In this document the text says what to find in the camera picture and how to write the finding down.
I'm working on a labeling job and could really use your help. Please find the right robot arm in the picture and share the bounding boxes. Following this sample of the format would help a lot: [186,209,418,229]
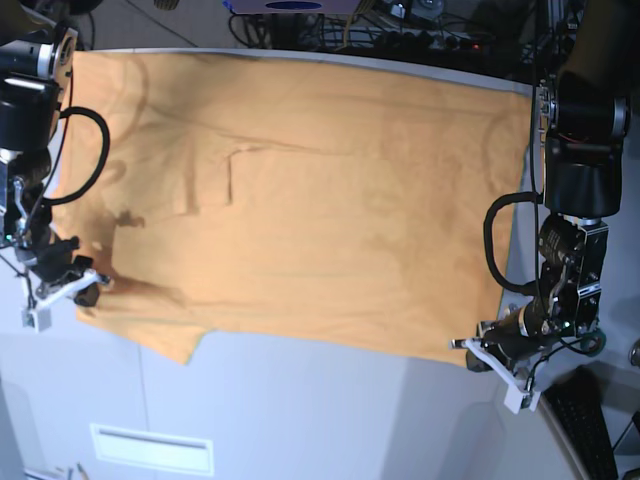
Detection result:
[1,9,111,332]

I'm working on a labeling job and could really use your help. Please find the white rectangular tray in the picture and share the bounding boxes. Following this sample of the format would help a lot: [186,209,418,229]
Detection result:
[89,423,215,477]

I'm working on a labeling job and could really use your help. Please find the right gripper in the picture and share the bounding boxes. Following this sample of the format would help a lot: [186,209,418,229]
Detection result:
[14,234,110,330]

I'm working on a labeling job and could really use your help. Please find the pencil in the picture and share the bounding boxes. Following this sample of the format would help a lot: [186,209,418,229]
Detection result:
[76,463,90,480]

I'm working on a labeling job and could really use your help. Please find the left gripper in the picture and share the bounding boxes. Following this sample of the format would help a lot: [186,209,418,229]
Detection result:
[449,302,565,413]

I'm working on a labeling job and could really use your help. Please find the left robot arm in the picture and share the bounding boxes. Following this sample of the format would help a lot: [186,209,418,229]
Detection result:
[451,1,639,413]

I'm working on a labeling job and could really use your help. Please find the black keyboard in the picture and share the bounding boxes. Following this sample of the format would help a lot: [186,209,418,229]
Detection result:
[544,367,618,479]

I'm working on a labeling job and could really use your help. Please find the orange t-shirt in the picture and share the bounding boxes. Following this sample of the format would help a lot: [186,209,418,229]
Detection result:
[54,53,530,365]

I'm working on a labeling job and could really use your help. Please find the black power strip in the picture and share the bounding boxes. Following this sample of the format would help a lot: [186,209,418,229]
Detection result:
[373,30,494,53]

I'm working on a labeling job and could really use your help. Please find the green tape roll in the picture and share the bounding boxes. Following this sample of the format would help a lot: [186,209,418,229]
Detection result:
[580,329,607,357]

